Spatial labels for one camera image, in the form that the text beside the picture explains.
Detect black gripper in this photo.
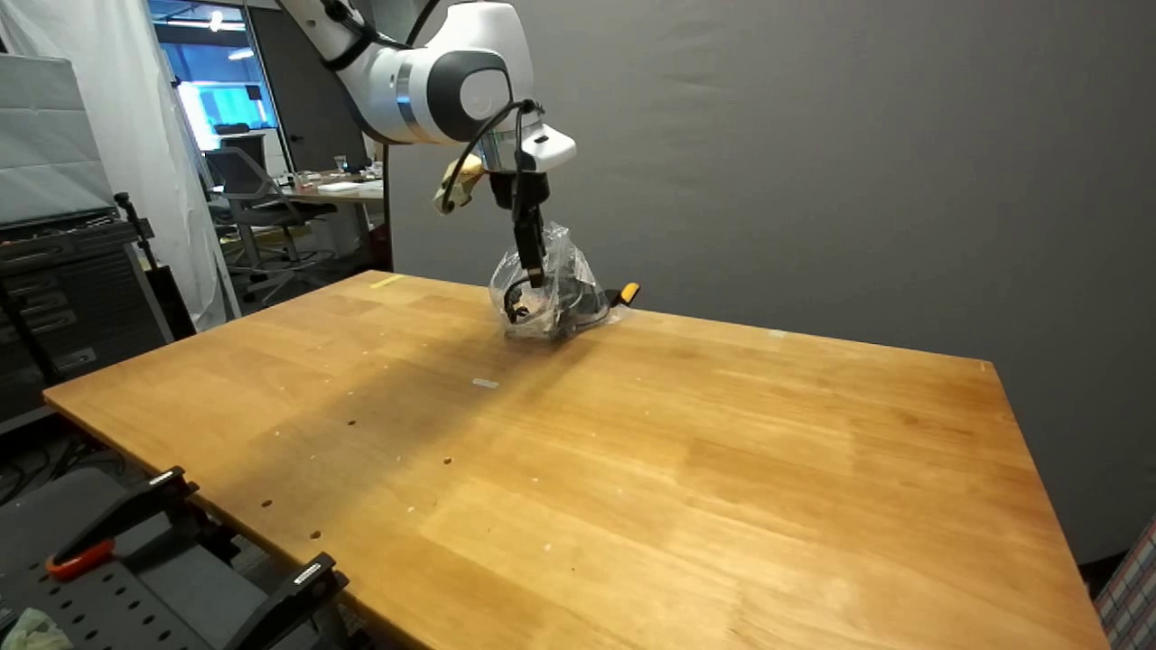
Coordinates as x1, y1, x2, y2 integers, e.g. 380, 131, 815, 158
484, 122, 579, 285

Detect clear plastic bag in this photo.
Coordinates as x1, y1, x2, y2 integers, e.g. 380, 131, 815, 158
486, 223, 627, 339

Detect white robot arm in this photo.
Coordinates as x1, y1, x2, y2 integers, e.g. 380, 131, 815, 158
279, 0, 579, 285

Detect black yellow clamp on table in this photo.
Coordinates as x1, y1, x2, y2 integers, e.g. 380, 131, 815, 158
619, 283, 639, 305

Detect office chair in background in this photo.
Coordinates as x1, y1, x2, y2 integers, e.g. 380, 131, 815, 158
207, 145, 322, 288

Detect white curtain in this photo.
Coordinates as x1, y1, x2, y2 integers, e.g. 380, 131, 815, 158
0, 0, 233, 334

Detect black clamp near table corner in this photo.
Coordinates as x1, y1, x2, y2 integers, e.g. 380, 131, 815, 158
224, 553, 344, 650

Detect grey photo backdrop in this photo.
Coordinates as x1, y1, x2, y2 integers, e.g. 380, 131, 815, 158
384, 0, 1156, 569

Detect black equipment rack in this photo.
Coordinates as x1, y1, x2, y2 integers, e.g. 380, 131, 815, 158
0, 191, 195, 433

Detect crumpled white paper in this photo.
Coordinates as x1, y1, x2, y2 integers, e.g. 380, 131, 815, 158
0, 608, 71, 650

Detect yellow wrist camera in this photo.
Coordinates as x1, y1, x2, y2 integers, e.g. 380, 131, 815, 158
432, 156, 484, 215

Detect black clamp with orange handle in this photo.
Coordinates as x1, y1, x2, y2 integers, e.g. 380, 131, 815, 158
43, 468, 195, 582

